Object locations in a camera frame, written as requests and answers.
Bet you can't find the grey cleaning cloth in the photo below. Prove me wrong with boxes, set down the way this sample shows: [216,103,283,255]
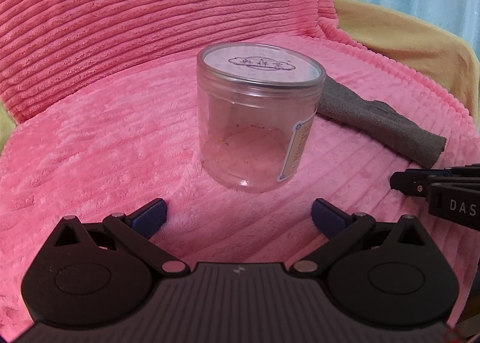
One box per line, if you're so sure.
[317,77,447,169]

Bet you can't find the pink ribbed blanket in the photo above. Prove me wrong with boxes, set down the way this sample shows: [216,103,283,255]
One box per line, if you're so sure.
[1,0,479,341]

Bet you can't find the yellow sofa cover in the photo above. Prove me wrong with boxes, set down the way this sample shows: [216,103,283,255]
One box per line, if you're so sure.
[334,0,479,124]

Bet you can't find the clear plastic jar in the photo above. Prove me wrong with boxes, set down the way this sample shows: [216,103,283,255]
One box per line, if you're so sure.
[196,43,326,193]

